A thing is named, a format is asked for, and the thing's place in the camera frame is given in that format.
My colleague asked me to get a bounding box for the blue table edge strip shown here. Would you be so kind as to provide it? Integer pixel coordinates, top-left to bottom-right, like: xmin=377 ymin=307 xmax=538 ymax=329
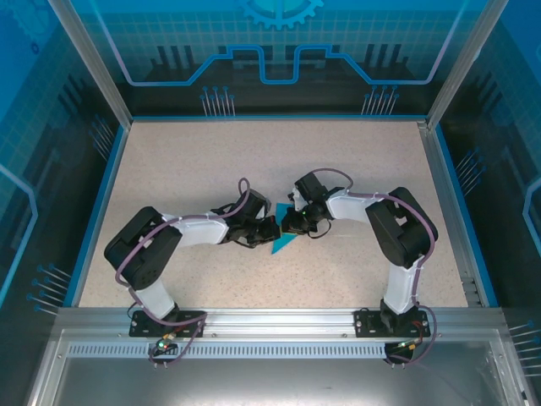
xmin=63 ymin=124 xmax=130 ymax=308
xmin=434 ymin=126 xmax=500 ymax=308

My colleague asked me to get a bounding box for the slotted grey cable duct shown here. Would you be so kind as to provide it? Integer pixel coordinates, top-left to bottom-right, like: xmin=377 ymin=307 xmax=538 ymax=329
xmin=67 ymin=343 xmax=494 ymax=359

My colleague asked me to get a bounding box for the aluminium enclosure post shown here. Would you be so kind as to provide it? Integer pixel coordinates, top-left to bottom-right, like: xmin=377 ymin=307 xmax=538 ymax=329
xmin=424 ymin=0 xmax=511 ymax=128
xmin=46 ymin=0 xmax=135 ymax=128

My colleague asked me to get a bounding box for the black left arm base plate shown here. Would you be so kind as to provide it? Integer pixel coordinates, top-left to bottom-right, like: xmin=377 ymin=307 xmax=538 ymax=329
xmin=128 ymin=310 xmax=208 ymax=338

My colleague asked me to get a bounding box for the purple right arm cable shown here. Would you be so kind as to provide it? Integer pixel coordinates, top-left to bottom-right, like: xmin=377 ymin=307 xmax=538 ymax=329
xmin=310 ymin=167 xmax=440 ymax=367

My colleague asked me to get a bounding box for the metal sheet tray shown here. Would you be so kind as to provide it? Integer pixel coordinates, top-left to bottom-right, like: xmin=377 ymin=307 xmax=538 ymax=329
xmin=25 ymin=329 xmax=536 ymax=406

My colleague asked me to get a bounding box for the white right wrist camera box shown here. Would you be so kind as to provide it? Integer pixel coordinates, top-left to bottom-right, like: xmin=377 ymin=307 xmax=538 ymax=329
xmin=288 ymin=188 xmax=309 ymax=212

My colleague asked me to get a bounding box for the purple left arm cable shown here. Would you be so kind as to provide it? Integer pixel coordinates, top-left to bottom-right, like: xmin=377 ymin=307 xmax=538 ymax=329
xmin=114 ymin=177 xmax=251 ymax=370

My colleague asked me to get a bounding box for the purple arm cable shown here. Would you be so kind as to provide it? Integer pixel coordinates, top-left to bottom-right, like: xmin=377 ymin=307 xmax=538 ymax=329
xmin=310 ymin=167 xmax=440 ymax=367
xmin=114 ymin=177 xmax=251 ymax=370

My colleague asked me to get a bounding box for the printed blue enclosure panel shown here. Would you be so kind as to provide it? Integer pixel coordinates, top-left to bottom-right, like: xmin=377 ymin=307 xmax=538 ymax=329
xmin=69 ymin=0 xmax=473 ymax=118
xmin=434 ymin=0 xmax=541 ymax=381
xmin=0 ymin=0 xmax=123 ymax=381

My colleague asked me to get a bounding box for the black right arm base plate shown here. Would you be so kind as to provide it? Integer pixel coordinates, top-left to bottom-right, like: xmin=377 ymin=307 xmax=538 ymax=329
xmin=353 ymin=308 xmax=429 ymax=338

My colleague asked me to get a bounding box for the blue paper sheet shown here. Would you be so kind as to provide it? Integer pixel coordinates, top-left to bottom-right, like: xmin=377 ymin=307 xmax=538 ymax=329
xmin=270 ymin=202 xmax=312 ymax=255

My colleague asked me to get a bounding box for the aluminium frame beam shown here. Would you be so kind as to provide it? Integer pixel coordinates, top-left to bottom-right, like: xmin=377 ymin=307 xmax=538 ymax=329
xmin=54 ymin=306 xmax=506 ymax=339

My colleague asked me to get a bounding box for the aluminium side rail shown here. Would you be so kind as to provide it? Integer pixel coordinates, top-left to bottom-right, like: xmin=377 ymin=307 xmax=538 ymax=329
xmin=416 ymin=120 xmax=487 ymax=308

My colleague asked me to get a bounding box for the black right gripper cable loop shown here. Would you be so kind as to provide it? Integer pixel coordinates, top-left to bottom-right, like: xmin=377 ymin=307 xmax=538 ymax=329
xmin=308 ymin=219 xmax=331 ymax=239

